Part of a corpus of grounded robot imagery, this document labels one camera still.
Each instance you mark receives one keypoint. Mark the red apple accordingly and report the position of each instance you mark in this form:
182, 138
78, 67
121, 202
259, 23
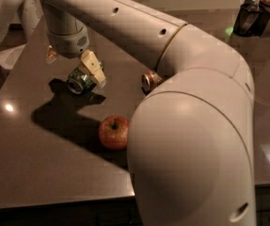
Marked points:
113, 133

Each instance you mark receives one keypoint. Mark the green soda can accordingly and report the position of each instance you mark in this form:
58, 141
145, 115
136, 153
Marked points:
82, 79

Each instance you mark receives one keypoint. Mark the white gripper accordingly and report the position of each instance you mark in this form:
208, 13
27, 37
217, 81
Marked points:
68, 44

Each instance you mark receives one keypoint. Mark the black basket container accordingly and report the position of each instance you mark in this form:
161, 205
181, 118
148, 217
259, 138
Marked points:
251, 20

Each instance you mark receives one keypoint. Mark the brown soda can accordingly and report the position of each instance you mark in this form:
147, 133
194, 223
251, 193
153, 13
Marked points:
150, 80

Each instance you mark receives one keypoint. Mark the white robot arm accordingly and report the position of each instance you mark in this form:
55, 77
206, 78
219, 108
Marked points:
114, 100

